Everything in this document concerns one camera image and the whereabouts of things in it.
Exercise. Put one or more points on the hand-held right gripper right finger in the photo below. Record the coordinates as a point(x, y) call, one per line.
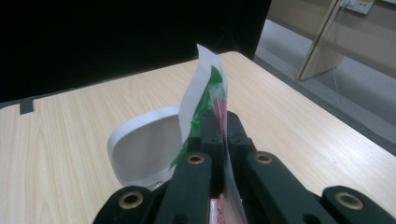
point(274, 186)

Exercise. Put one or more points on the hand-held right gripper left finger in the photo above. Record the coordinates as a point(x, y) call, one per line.
point(190, 186)

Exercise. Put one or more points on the pink and white plastic bag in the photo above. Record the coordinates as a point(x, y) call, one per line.
point(199, 90)

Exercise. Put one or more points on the light wooden furniture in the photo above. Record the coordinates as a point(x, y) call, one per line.
point(323, 56)

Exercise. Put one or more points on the black curtain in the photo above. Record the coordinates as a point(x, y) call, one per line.
point(109, 37)

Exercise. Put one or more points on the white wall socket box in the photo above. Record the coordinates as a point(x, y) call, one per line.
point(358, 5)

